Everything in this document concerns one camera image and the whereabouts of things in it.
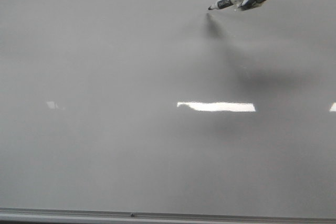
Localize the taped whiteboard marker pen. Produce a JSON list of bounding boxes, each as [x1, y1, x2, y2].
[[208, 0, 263, 11]]

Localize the white whiteboard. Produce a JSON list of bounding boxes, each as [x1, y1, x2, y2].
[[1, 0, 335, 219]]

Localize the grey aluminium whiteboard frame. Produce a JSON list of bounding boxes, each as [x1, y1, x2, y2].
[[1, 208, 335, 223]]

